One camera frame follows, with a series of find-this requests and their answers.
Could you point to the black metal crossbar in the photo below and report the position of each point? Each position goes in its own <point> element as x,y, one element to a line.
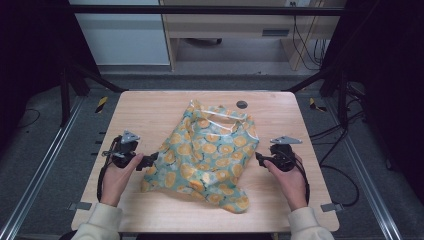
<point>206,10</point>

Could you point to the light wooden desk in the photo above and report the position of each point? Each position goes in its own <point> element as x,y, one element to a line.
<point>230,25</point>

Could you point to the person's left hand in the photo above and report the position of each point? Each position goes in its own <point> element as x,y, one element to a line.
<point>115,183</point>

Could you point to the yellow black striped tape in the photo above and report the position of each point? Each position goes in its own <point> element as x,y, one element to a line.
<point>315,105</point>
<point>102,104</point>

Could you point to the white cabinet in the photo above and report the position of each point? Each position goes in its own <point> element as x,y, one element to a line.
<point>123,36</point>

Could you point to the aluminium frame rail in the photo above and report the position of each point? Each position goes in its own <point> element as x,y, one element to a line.
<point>366,173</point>
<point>40,166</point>

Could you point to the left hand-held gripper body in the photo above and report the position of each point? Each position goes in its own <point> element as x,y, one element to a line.
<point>124,156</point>

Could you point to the person's right hand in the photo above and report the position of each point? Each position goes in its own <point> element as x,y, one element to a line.
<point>293,186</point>

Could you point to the grey round table grommet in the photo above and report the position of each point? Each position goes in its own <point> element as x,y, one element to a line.
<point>241,104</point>

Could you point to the black metal stand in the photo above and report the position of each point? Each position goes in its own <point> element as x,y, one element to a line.
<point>65,96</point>
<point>342,96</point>

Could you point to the green orange floral bag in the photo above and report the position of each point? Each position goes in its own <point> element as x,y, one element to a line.
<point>206,156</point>

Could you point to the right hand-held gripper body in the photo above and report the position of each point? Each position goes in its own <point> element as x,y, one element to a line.
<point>282,158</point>

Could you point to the black curtain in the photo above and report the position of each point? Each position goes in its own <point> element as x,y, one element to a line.
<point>390,83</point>
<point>30,50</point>

